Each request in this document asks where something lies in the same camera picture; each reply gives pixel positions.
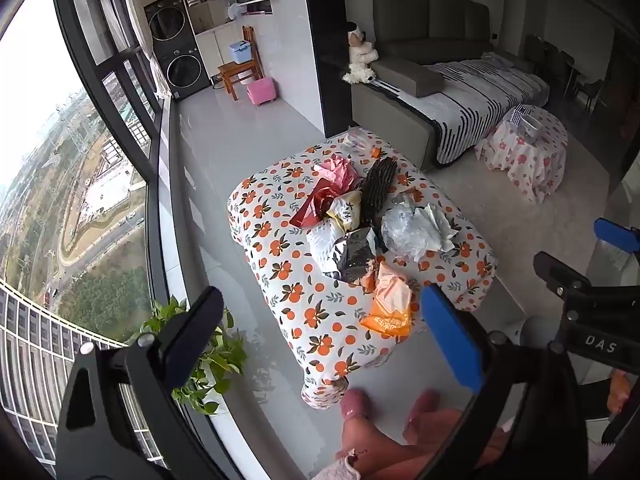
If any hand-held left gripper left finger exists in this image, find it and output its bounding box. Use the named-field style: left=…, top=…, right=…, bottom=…
left=55, top=286, right=226, bottom=480

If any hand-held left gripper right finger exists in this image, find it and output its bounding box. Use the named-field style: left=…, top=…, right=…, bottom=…
left=420, top=284, right=608, bottom=480

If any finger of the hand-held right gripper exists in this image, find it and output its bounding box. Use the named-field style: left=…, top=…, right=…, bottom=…
left=594, top=217, right=640, bottom=254
left=532, top=251, right=640, bottom=321

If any orange plastic bag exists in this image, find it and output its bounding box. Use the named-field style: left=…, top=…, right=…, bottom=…
left=360, top=260, right=413, bottom=338

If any white paper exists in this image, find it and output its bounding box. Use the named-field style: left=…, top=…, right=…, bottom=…
left=415, top=203, right=463, bottom=253

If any clear plastic bag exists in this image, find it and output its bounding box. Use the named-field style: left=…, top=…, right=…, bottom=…
left=381, top=202, right=431, bottom=261

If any silver foil bag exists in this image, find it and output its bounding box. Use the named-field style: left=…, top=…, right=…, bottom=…
left=325, top=227, right=383, bottom=283

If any yellow and white plastic bag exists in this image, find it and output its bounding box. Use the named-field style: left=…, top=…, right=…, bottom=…
left=325, top=191, right=363, bottom=233

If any red foil wrapper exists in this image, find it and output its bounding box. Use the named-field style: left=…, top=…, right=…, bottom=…
left=290, top=187, right=338, bottom=228

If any clear plastic wrapper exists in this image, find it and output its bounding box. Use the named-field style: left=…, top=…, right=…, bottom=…
left=341, top=127, right=381, bottom=153

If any person's right hand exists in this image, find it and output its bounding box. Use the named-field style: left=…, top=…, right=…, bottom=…
left=607, top=370, right=632, bottom=415

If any green potted plant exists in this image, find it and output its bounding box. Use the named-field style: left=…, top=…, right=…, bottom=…
left=127, top=296, right=248, bottom=416

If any person's right leg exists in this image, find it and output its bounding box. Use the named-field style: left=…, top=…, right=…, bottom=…
left=402, top=407, right=506, bottom=468

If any person's leg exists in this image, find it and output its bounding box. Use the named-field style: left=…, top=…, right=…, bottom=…
left=402, top=407, right=506, bottom=468
left=335, top=412, right=406, bottom=480

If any orange fruit print table cloth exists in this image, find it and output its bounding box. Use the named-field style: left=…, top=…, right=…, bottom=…
left=227, top=129, right=498, bottom=411

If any red floral table cloth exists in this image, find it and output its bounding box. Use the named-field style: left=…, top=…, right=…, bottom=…
left=474, top=105, right=569, bottom=204

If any person's left leg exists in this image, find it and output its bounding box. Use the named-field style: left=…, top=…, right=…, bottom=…
left=335, top=412, right=406, bottom=480

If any clear plastic container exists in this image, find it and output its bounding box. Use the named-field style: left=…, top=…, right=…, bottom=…
left=510, top=105, right=543, bottom=133

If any grey sofa cushion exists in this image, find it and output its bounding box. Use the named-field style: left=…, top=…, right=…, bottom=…
left=372, top=57, right=446, bottom=98

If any pink stool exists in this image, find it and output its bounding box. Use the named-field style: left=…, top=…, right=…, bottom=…
left=246, top=78, right=277, bottom=107

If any black washing machine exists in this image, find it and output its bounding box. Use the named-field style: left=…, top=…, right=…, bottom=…
left=152, top=40, right=198, bottom=101

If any wooden chair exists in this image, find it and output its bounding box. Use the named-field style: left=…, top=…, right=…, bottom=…
left=216, top=25, right=264, bottom=101

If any white plush dog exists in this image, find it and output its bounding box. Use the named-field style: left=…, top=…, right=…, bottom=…
left=341, top=62, right=378, bottom=85

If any grey sofa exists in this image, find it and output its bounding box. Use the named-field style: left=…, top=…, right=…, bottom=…
left=350, top=0, right=551, bottom=171

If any white cabinet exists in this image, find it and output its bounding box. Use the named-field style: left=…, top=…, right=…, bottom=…
left=195, top=22, right=251, bottom=86

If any white curtain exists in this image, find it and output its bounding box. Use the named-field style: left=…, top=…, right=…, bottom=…
left=120, top=0, right=168, bottom=101

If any beige teddy bear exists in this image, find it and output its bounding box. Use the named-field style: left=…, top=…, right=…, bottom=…
left=347, top=22, right=379, bottom=66

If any black window frame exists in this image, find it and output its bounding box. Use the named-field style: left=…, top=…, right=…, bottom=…
left=50, top=0, right=211, bottom=361

